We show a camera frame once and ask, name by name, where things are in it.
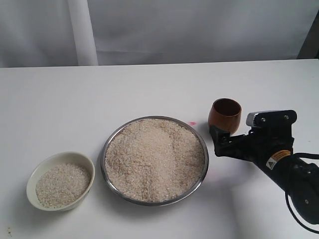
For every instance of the white ceramic bowl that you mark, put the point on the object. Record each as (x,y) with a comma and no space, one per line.
(49,163)

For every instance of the rice pile in tray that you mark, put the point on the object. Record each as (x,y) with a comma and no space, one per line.
(154,160)

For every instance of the round steel tray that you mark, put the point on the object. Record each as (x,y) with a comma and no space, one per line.
(109,186)

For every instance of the brown wooden cup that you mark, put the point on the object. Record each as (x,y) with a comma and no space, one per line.
(225,114)

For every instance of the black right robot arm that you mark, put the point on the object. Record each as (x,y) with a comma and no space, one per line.
(301,184)

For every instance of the rice in white bowl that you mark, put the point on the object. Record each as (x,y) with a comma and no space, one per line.
(62,185)

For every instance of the white backdrop curtain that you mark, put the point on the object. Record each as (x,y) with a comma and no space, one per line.
(46,33)

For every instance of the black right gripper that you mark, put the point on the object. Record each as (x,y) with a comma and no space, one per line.
(259,145)

